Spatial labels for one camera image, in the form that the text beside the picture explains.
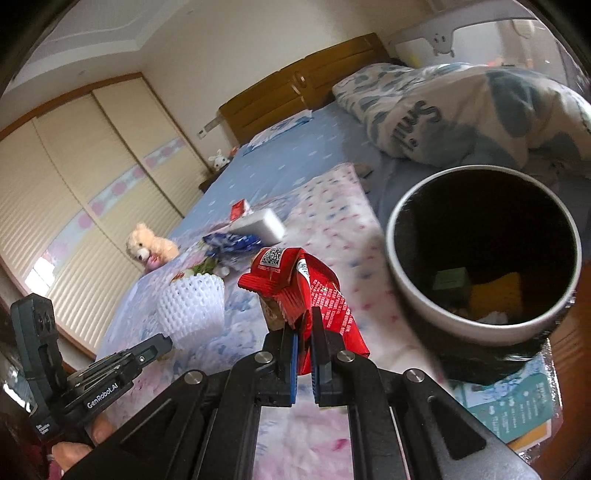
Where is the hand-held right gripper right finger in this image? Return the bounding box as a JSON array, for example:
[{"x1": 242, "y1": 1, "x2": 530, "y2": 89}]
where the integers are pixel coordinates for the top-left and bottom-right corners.
[{"x1": 310, "y1": 307, "x2": 541, "y2": 480}]

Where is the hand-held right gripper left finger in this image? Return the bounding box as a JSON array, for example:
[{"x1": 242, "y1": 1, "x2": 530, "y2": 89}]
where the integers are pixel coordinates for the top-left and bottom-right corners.
[{"x1": 62, "y1": 323, "x2": 299, "y2": 480}]

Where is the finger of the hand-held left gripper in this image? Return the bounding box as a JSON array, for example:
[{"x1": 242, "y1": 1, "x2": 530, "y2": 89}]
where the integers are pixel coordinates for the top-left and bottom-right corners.
[{"x1": 122, "y1": 335, "x2": 174, "y2": 366}]

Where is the white foam net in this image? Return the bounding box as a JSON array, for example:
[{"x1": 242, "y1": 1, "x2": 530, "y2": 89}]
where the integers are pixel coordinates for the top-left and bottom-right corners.
[{"x1": 157, "y1": 273, "x2": 225, "y2": 349}]

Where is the red snack wrapper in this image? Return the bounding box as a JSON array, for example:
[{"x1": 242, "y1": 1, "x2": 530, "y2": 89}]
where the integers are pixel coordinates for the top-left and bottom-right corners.
[{"x1": 238, "y1": 246, "x2": 371, "y2": 376}]

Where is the dark green snack wrapper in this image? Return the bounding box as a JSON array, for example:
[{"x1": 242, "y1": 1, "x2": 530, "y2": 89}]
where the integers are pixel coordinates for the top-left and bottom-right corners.
[{"x1": 187, "y1": 258, "x2": 222, "y2": 278}]

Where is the blue snack wrapper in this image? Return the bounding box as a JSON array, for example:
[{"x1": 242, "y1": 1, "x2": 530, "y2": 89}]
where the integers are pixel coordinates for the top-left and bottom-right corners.
[{"x1": 203, "y1": 232, "x2": 262, "y2": 252}]

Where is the white foam block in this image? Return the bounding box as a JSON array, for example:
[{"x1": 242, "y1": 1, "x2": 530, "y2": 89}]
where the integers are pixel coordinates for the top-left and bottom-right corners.
[{"x1": 229, "y1": 209, "x2": 284, "y2": 244}]

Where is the white round trash bin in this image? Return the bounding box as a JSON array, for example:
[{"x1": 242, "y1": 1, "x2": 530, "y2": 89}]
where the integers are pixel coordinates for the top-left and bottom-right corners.
[{"x1": 385, "y1": 165, "x2": 583, "y2": 347}]

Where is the green snack packet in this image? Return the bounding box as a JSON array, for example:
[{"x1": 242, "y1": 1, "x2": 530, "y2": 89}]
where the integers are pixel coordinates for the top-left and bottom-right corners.
[{"x1": 434, "y1": 268, "x2": 472, "y2": 291}]

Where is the large orange foam net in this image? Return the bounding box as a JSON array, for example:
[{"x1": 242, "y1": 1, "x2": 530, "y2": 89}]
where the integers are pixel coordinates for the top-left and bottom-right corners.
[{"x1": 468, "y1": 272, "x2": 522, "y2": 317}]

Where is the white rimmed trash bin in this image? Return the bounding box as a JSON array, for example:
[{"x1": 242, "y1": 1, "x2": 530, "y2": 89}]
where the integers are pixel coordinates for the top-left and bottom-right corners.
[{"x1": 392, "y1": 168, "x2": 578, "y2": 386}]

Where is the person's left hand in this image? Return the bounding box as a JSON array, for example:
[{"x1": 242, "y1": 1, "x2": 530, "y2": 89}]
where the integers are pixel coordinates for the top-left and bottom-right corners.
[{"x1": 48, "y1": 414, "x2": 115, "y2": 478}]

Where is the beige teddy bear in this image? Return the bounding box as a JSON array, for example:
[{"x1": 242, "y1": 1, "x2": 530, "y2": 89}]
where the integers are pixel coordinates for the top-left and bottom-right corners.
[{"x1": 127, "y1": 223, "x2": 181, "y2": 273}]

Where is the beige sliding-door wardrobe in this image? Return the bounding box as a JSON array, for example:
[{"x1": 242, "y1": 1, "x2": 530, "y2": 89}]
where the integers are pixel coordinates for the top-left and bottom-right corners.
[{"x1": 0, "y1": 71, "x2": 215, "y2": 361}]

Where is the dark wooden nightstand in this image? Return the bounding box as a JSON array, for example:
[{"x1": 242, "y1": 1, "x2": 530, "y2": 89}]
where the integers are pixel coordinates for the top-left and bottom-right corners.
[{"x1": 198, "y1": 168, "x2": 227, "y2": 193}]

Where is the bed with blue sheet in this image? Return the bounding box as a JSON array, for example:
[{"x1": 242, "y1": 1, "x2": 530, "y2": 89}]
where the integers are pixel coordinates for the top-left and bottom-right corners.
[{"x1": 168, "y1": 102, "x2": 416, "y2": 259}]

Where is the teal picture book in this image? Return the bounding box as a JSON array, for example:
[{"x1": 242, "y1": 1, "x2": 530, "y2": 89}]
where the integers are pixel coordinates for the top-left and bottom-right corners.
[{"x1": 450, "y1": 364, "x2": 552, "y2": 450}]

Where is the blue patterned pillow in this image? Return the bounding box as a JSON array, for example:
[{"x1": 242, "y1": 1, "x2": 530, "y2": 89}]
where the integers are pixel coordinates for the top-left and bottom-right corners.
[{"x1": 240, "y1": 111, "x2": 315, "y2": 155}]

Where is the wooden headboard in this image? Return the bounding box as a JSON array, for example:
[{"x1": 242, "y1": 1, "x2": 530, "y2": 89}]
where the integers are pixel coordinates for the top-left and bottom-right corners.
[{"x1": 218, "y1": 33, "x2": 393, "y2": 145}]

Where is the white and blue duvet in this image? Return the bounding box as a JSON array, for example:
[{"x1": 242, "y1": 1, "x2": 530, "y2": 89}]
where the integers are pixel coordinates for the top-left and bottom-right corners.
[{"x1": 332, "y1": 62, "x2": 591, "y2": 171}]

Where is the grey mesh bed rail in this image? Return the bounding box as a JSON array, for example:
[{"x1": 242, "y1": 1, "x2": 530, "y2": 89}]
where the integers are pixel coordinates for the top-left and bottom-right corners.
[{"x1": 388, "y1": 0, "x2": 555, "y2": 70}]

